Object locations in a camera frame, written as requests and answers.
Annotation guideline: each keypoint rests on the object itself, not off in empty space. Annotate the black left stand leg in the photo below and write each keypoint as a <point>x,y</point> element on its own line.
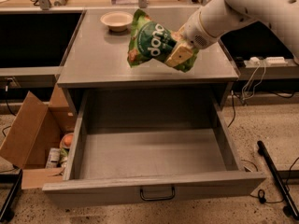
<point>11,183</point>

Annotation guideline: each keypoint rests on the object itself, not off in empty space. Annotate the green rice chip bag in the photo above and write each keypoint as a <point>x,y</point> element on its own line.
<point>151,40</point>

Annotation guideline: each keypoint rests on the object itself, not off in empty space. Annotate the black metal stand leg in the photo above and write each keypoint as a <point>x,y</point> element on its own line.
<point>281,178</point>

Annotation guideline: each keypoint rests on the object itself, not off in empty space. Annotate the brown cardboard box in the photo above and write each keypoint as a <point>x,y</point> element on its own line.
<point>37,129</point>

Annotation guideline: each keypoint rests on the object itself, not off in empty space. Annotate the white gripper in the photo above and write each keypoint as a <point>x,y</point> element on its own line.
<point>196,34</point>

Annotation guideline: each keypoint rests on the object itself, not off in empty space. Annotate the white paper bowl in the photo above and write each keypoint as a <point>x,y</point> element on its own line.
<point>117,21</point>

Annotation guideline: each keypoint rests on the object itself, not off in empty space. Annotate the white can in box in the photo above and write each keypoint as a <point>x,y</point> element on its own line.
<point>53,158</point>

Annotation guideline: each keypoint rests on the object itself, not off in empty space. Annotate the grey counter cabinet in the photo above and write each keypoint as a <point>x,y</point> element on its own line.
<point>98,59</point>

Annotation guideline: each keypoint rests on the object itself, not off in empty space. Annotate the grey open top drawer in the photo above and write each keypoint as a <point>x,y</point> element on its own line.
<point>150,139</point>

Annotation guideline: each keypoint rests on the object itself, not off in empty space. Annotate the orange lidded cup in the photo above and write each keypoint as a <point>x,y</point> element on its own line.
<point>66,141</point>

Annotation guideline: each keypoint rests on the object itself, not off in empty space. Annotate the white power strip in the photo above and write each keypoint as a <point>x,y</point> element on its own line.
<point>269,61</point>

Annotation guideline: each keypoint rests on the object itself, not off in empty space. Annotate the black drawer handle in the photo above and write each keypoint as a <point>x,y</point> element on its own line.
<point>145,198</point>

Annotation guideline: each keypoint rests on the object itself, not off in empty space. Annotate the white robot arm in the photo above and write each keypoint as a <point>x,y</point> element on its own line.
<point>208,23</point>

